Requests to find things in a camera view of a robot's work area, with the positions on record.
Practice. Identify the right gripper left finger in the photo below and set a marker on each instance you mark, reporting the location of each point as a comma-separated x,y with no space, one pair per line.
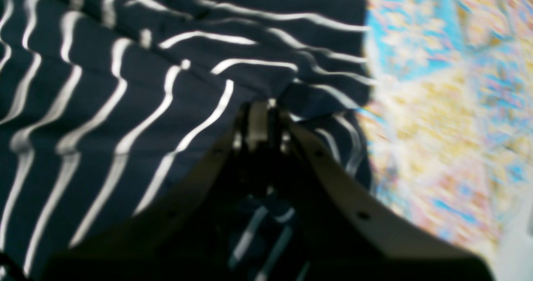
182,236

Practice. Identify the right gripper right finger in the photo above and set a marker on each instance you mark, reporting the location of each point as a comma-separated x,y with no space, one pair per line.
348,234

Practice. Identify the navy white striped T-shirt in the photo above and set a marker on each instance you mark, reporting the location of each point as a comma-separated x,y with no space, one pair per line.
108,104

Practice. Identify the patterned tile tablecloth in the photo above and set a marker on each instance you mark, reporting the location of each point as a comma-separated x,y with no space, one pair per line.
450,125

